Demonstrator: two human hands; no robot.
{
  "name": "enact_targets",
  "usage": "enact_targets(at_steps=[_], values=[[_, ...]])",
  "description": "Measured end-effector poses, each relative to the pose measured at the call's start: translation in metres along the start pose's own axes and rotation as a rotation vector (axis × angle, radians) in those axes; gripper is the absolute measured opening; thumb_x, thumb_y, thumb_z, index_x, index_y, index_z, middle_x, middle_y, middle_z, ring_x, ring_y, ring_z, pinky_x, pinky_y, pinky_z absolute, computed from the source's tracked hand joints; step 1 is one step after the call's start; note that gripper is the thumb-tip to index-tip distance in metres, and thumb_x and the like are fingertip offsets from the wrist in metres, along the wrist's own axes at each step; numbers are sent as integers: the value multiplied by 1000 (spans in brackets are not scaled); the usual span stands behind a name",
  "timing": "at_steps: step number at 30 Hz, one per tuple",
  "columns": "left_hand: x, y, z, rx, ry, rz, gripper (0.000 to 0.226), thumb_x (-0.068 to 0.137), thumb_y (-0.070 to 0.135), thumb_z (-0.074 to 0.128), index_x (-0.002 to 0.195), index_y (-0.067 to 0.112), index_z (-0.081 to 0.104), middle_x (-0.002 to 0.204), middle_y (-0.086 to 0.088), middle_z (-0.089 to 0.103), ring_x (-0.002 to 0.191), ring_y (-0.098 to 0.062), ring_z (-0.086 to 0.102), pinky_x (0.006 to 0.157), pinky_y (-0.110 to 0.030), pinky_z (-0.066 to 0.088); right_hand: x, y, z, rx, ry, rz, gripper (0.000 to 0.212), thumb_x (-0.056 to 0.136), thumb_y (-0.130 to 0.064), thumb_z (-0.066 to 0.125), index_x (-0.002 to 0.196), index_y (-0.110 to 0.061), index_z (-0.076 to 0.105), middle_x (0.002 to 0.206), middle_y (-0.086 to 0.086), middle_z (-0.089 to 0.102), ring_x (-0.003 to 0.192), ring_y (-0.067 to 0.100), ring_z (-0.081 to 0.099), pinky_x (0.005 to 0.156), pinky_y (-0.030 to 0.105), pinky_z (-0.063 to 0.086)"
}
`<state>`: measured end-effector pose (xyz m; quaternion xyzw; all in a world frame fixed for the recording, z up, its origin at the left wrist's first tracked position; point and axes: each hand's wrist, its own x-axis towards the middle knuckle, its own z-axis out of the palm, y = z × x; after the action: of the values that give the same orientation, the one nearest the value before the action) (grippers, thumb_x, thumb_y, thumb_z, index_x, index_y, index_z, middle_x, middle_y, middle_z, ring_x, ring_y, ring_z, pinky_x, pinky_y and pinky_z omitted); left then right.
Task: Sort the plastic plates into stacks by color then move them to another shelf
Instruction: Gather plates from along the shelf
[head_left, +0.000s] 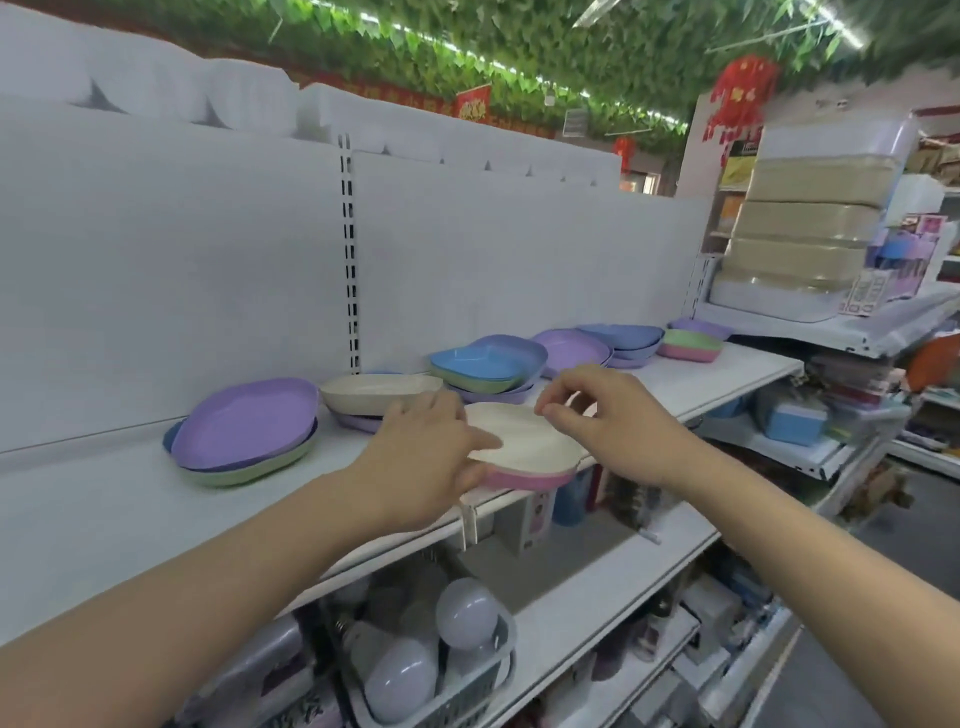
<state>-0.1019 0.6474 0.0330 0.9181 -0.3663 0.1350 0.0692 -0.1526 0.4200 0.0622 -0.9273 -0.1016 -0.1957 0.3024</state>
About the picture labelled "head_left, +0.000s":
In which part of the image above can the person's right hand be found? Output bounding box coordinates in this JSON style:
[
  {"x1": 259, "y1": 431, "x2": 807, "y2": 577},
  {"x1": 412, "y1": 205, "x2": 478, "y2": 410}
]
[{"x1": 533, "y1": 365, "x2": 704, "y2": 490}]

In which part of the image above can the person's left hand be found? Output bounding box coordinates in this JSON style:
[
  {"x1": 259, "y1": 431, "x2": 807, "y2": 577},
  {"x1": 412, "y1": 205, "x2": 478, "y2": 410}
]
[{"x1": 352, "y1": 388, "x2": 513, "y2": 535}]

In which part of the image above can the pink plastic plate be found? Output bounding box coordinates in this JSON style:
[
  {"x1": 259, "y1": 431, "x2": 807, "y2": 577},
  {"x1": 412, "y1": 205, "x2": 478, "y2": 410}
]
[
  {"x1": 480, "y1": 451, "x2": 594, "y2": 494},
  {"x1": 657, "y1": 343, "x2": 723, "y2": 365}
]

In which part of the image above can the cream plastic plate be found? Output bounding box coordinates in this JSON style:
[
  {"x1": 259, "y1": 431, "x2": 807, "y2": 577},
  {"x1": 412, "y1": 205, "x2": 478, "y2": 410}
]
[
  {"x1": 457, "y1": 402, "x2": 595, "y2": 477},
  {"x1": 319, "y1": 372, "x2": 445, "y2": 415}
]

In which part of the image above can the person's right forearm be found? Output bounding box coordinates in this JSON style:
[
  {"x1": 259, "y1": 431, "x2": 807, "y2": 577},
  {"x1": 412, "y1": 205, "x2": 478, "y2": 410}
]
[{"x1": 660, "y1": 442, "x2": 960, "y2": 710}]

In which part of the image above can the person's left forearm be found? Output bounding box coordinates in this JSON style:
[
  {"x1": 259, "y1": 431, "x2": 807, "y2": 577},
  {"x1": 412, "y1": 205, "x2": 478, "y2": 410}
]
[{"x1": 0, "y1": 466, "x2": 421, "y2": 728}]

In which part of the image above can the pink white product box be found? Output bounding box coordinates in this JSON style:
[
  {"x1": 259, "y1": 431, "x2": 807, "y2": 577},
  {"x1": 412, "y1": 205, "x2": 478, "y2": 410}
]
[{"x1": 516, "y1": 489, "x2": 558, "y2": 558}]

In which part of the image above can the blue plastic cup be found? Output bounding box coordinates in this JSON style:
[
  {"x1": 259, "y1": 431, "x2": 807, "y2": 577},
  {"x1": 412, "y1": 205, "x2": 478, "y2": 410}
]
[{"x1": 553, "y1": 466, "x2": 597, "y2": 528}]

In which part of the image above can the white light bulb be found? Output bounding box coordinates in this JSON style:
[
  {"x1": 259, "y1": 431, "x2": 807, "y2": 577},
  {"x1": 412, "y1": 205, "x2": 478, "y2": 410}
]
[
  {"x1": 341, "y1": 619, "x2": 395, "y2": 680},
  {"x1": 435, "y1": 576, "x2": 502, "y2": 651},
  {"x1": 363, "y1": 637, "x2": 440, "y2": 726}
]

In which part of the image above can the white lower shelf board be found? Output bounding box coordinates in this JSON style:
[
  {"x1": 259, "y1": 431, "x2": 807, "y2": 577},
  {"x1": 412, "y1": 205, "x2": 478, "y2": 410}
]
[{"x1": 285, "y1": 501, "x2": 723, "y2": 728}]

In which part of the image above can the white shelf board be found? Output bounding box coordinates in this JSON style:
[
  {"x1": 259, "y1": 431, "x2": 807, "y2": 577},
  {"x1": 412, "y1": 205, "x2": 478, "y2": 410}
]
[
  {"x1": 0, "y1": 342, "x2": 805, "y2": 648},
  {"x1": 285, "y1": 501, "x2": 723, "y2": 728}
]

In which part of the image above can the white plastic basket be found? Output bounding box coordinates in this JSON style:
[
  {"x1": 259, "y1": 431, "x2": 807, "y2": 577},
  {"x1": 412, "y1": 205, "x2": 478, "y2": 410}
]
[{"x1": 327, "y1": 596, "x2": 520, "y2": 728}]

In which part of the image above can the blue cooler box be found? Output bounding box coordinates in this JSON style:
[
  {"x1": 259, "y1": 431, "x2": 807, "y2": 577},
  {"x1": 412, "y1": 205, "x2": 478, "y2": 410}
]
[{"x1": 763, "y1": 399, "x2": 829, "y2": 449}]

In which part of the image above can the white storage box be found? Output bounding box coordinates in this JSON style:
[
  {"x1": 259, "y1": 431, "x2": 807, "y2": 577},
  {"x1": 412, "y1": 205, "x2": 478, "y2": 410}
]
[{"x1": 706, "y1": 270, "x2": 860, "y2": 325}]

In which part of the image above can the large purple plastic plate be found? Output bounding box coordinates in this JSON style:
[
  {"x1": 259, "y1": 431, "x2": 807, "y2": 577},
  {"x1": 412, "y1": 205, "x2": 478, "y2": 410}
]
[{"x1": 171, "y1": 377, "x2": 321, "y2": 473}]

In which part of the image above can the slotted white shelf upright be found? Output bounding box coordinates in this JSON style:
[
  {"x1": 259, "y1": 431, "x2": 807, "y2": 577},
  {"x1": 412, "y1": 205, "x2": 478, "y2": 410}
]
[{"x1": 336, "y1": 132, "x2": 357, "y2": 376}]

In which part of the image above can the beige storage box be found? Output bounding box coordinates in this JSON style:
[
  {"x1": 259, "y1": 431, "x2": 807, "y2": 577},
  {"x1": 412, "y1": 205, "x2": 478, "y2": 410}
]
[
  {"x1": 744, "y1": 153, "x2": 905, "y2": 208},
  {"x1": 729, "y1": 199, "x2": 886, "y2": 247},
  {"x1": 721, "y1": 236, "x2": 871, "y2": 285}
]

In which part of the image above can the red paper banner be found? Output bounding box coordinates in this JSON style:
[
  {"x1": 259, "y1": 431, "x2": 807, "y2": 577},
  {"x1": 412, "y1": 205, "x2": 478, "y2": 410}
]
[{"x1": 454, "y1": 84, "x2": 494, "y2": 123}]

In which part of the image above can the red hanging lantern decoration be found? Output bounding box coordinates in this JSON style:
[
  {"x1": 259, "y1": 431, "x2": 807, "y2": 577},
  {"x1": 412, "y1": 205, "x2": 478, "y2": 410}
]
[{"x1": 702, "y1": 54, "x2": 783, "y2": 168}]

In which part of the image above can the green leaf ceiling garland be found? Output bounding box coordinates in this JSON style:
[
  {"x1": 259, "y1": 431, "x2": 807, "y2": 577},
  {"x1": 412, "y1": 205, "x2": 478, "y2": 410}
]
[{"x1": 67, "y1": 0, "x2": 960, "y2": 162}]

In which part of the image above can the purple boxed bottle set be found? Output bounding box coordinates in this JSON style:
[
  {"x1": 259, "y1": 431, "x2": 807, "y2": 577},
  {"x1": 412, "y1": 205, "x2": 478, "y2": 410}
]
[{"x1": 862, "y1": 213, "x2": 950, "y2": 301}]

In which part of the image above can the clear lidded storage box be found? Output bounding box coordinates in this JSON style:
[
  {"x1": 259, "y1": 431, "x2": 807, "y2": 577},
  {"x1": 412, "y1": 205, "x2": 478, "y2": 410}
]
[{"x1": 754, "y1": 111, "x2": 922, "y2": 163}]

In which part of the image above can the row of white tubs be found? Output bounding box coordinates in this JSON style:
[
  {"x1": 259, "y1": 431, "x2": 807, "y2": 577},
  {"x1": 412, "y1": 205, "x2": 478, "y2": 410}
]
[{"x1": 0, "y1": 7, "x2": 624, "y2": 189}]

